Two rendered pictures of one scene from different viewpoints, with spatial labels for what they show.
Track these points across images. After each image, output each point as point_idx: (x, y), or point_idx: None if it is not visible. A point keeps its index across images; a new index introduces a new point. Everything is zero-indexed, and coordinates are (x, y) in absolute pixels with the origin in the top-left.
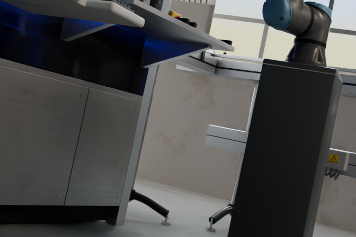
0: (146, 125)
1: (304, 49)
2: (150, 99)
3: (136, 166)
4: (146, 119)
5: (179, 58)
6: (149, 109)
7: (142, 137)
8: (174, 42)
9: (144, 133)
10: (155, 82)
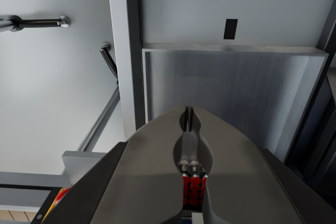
0: (102, 111)
1: None
2: (93, 131)
3: (118, 89)
4: (102, 115)
5: (11, 175)
6: (95, 122)
7: (109, 103)
8: None
9: (106, 106)
10: (80, 147)
